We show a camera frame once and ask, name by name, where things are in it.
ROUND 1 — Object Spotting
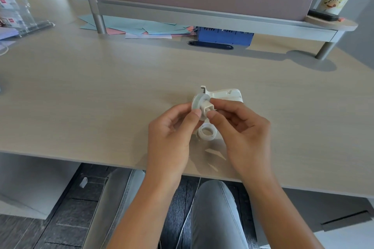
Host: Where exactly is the person's right hand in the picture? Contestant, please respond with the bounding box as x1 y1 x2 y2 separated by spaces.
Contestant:
206 98 274 184

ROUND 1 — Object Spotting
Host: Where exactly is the person's left hand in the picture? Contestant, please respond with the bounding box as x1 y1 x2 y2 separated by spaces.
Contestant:
146 103 203 184

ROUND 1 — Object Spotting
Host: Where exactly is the white tape dispenser spool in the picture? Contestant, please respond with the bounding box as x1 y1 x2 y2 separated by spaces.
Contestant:
191 94 217 121

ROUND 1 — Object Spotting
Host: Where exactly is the person's right forearm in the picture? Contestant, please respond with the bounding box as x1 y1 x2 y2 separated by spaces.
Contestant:
241 177 323 249

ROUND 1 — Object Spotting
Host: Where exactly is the person's left forearm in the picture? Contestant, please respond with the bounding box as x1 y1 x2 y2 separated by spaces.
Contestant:
108 177 183 249

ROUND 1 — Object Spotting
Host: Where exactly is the clear tape roll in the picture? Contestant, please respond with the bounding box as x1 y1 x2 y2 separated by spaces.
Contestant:
198 124 225 142

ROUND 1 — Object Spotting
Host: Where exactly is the clear plastic wrapper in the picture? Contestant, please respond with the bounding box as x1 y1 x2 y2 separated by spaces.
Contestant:
188 140 230 172

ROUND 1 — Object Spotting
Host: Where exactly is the white tape dispenser body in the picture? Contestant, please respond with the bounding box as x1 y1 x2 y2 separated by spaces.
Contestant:
200 85 243 104

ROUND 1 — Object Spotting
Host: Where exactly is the blue plastic box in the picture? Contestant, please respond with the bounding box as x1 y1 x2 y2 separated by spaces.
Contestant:
197 26 254 46

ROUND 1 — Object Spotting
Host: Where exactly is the person's right leg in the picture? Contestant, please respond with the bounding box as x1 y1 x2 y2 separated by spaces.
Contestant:
190 180 249 249

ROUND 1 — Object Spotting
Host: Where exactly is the person's leg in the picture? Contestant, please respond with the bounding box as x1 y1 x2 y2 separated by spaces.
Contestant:
190 180 249 249
83 167 146 249

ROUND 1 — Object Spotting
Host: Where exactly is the person's left leg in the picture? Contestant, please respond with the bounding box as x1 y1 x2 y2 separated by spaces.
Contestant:
83 167 146 249

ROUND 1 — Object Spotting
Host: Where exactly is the grey metal desk shelf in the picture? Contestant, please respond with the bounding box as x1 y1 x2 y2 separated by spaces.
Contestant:
86 0 348 60

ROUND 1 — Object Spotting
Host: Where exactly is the pink paper sheet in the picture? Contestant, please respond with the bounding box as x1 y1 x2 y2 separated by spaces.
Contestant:
105 25 198 36

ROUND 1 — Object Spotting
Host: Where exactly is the large teal paper sheet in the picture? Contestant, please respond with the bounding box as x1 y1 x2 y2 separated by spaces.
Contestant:
78 13 192 36

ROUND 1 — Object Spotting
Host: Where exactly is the grey drawer cabinet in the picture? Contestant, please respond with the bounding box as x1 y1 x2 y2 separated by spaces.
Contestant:
250 186 374 249

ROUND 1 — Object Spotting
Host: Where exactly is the black stapler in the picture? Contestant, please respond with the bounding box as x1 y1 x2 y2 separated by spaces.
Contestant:
308 9 344 22

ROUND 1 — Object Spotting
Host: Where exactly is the white desk side panel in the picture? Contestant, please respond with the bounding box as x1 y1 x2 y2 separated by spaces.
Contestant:
0 152 82 221

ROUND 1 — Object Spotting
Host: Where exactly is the pale lilac paper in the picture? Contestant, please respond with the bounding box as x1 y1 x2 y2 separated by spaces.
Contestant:
0 27 19 41

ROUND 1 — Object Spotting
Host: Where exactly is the clear acrylic holder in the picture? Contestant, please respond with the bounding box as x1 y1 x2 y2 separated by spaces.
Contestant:
0 0 56 38

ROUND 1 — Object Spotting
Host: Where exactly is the black oval cable grommet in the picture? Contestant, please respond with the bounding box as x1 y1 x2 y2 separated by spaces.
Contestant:
188 40 234 51

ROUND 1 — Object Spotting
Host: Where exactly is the thin white cord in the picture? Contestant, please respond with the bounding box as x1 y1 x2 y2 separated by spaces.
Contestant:
177 176 203 249

